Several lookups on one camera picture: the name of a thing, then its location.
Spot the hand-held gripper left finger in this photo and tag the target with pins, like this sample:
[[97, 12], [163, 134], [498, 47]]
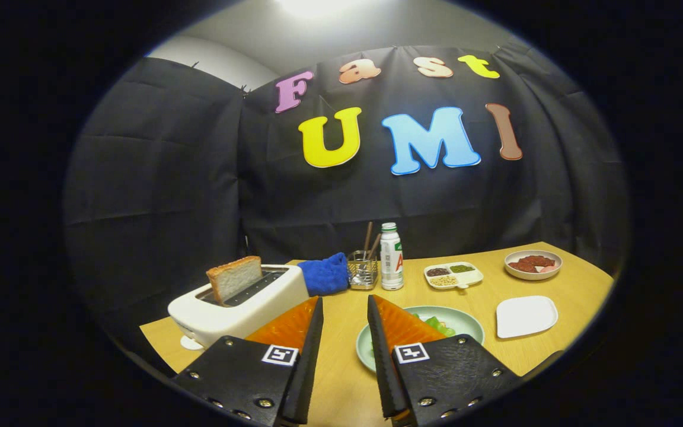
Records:
[[312, 367]]

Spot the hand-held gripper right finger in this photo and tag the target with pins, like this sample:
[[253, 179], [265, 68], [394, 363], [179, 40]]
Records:
[[380, 367]]

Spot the green lettuce leaf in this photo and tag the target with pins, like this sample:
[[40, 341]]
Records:
[[436, 326]]

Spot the toasted bread slice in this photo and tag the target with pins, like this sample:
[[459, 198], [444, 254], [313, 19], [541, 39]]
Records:
[[236, 279]]

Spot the blue cloth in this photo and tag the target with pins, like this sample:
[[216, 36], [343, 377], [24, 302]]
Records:
[[325, 276]]

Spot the clear utensil holder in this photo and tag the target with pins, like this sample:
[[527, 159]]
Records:
[[363, 276]]

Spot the pale green plate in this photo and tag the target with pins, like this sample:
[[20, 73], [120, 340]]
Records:
[[463, 323]]

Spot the white toaster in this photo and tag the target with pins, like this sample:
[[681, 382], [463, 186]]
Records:
[[223, 320]]

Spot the white bottle with green cap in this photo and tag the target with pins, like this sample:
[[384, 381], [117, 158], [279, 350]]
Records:
[[391, 261]]

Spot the heap of yellow soybeans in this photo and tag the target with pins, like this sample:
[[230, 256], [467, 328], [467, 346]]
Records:
[[443, 280]]

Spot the heap of dark beans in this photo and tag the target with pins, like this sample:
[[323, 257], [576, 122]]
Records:
[[437, 271]]

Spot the brown chopstick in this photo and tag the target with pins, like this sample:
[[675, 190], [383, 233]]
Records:
[[375, 244], [368, 237]]

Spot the white divided dish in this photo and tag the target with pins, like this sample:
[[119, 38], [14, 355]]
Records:
[[471, 276]]

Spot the heap of green beans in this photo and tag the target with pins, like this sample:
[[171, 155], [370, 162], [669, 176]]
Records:
[[462, 268]]

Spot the white square plate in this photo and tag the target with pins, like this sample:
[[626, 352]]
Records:
[[525, 317]]

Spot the round beige plate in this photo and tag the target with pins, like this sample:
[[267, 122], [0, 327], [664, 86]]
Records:
[[519, 275]]

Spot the dark red meat slice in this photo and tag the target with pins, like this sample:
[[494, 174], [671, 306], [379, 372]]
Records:
[[521, 267], [538, 260]]

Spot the pale pink meat slice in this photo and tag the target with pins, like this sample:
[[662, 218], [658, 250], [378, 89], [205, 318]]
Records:
[[548, 269]]

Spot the black backdrop cloth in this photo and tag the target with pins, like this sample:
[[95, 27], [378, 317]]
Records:
[[169, 178]]

